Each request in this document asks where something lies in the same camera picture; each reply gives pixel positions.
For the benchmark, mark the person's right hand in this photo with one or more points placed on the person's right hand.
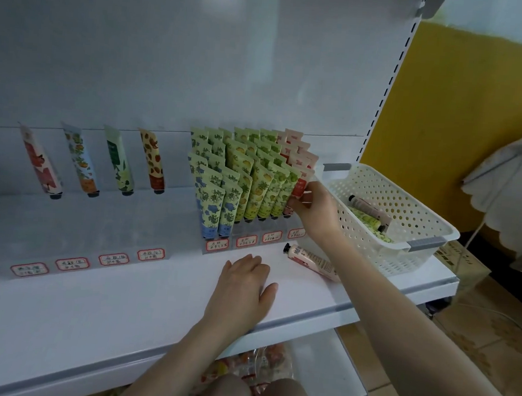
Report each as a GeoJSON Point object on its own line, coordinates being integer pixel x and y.
{"type": "Point", "coordinates": [321, 216]}

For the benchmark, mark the person's left hand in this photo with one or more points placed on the person's left hand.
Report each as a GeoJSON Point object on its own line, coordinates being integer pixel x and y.
{"type": "Point", "coordinates": [240, 298]}

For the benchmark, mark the white pink hand cream tube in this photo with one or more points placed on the white pink hand cream tube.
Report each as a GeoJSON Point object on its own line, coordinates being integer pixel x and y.
{"type": "Point", "coordinates": [310, 261]}

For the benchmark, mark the pile of green hand cream tubes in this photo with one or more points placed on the pile of green hand cream tubes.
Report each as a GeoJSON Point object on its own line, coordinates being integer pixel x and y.
{"type": "Point", "coordinates": [368, 209]}

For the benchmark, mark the white perforated plastic basket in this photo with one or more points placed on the white perforated plastic basket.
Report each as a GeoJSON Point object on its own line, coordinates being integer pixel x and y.
{"type": "Point", "coordinates": [417, 221]}

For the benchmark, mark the white metal shelf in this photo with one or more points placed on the white metal shelf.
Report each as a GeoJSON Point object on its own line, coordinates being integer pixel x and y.
{"type": "Point", "coordinates": [81, 308]}

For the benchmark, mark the row of hand cream tubes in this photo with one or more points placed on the row of hand cream tubes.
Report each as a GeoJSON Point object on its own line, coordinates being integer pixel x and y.
{"type": "Point", "coordinates": [153, 160]}

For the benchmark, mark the person's left forearm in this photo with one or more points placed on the person's left forearm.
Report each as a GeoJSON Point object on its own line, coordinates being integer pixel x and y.
{"type": "Point", "coordinates": [175, 369]}

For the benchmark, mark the person's right forearm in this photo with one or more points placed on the person's right forearm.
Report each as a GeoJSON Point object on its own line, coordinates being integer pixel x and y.
{"type": "Point", "coordinates": [430, 340]}

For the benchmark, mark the pile of snack packets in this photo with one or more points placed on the pile of snack packets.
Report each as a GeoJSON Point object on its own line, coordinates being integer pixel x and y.
{"type": "Point", "coordinates": [257, 362]}

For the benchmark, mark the small brown cardboard box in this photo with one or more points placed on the small brown cardboard box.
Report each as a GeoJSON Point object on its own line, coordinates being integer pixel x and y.
{"type": "Point", "coordinates": [461, 264]}

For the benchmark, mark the clear divider tray with labels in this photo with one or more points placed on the clear divider tray with labels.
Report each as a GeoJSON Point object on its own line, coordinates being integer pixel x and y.
{"type": "Point", "coordinates": [29, 269]}

